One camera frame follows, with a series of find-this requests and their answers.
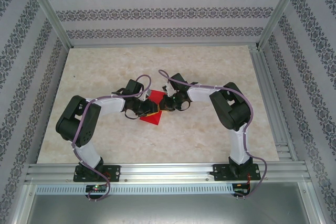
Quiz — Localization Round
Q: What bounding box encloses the red cloth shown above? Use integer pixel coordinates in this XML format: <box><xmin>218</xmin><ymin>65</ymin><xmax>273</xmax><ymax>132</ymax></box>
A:
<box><xmin>139</xmin><ymin>90</ymin><xmax>165</xmax><ymax>125</ymax></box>

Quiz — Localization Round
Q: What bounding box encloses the grey sheet metal panel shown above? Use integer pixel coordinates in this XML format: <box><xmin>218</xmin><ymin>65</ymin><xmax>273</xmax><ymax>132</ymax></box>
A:
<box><xmin>26</xmin><ymin>194</ymin><xmax>314</xmax><ymax>224</ymax></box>

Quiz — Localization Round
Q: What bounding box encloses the long grooved aluminium profile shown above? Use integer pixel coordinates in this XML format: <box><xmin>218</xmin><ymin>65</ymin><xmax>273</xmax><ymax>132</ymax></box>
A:
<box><xmin>249</xmin><ymin>45</ymin><xmax>299</xmax><ymax>162</ymax></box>

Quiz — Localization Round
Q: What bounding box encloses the black right gripper cable loop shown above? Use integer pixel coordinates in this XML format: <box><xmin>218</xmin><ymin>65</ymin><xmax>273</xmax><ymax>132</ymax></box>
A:
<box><xmin>177</xmin><ymin>100</ymin><xmax>192</xmax><ymax>112</ymax></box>

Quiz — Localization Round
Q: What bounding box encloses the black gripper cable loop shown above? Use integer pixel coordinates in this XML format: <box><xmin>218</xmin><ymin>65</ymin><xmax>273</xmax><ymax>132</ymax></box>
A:
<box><xmin>177</xmin><ymin>100</ymin><xmax>192</xmax><ymax>112</ymax></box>
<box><xmin>124</xmin><ymin>109</ymin><xmax>140</xmax><ymax>120</ymax></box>

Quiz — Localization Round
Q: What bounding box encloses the black left gripper cable loop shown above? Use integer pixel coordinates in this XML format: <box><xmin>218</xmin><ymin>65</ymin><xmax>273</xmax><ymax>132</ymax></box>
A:
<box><xmin>124</xmin><ymin>109</ymin><xmax>140</xmax><ymax>120</ymax></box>

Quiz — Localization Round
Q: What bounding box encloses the thin aluminium frame rail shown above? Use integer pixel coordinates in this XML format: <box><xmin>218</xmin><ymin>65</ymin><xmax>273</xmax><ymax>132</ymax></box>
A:
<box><xmin>69</xmin><ymin>43</ymin><xmax>259</xmax><ymax>49</ymax></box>

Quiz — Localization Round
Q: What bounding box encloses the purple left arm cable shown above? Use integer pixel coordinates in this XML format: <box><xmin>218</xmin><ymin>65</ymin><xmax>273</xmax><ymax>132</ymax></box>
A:
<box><xmin>71</xmin><ymin>74</ymin><xmax>153</xmax><ymax>202</ymax></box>

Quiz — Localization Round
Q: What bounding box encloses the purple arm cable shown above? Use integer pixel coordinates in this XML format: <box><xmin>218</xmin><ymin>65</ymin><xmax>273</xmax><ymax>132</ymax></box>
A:
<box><xmin>157</xmin><ymin>69</ymin><xmax>269</xmax><ymax>200</ymax></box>
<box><xmin>71</xmin><ymin>74</ymin><xmax>153</xmax><ymax>202</ymax></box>

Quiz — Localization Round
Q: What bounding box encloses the wide grooved aluminium rail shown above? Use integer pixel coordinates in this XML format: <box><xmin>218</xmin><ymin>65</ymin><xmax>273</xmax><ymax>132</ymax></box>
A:
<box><xmin>25</xmin><ymin>162</ymin><xmax>312</xmax><ymax>184</ymax></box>

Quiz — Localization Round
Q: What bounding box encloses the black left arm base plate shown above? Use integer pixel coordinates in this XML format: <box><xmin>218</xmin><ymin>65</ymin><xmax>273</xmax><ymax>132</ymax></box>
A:
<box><xmin>73</xmin><ymin>165</ymin><xmax>121</xmax><ymax>183</ymax></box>

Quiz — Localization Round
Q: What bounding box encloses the slotted grey cable duct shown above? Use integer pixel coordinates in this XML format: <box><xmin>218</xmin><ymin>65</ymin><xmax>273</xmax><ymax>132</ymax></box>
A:
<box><xmin>35</xmin><ymin>184</ymin><xmax>236</xmax><ymax>195</ymax></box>

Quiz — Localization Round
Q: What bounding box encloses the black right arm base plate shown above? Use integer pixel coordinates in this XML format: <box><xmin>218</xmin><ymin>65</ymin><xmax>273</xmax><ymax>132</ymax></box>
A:
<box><xmin>213</xmin><ymin>163</ymin><xmax>260</xmax><ymax>182</ymax></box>

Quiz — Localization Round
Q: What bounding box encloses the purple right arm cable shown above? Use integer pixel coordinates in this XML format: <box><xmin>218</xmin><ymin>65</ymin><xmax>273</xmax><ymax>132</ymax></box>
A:
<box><xmin>157</xmin><ymin>69</ymin><xmax>269</xmax><ymax>200</ymax></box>

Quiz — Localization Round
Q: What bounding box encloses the aluminium frame post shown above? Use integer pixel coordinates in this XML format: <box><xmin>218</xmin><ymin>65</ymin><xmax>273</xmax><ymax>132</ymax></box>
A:
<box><xmin>258</xmin><ymin>0</ymin><xmax>307</xmax><ymax>49</ymax></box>
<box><xmin>23</xmin><ymin>0</ymin><xmax>72</xmax><ymax>49</ymax></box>

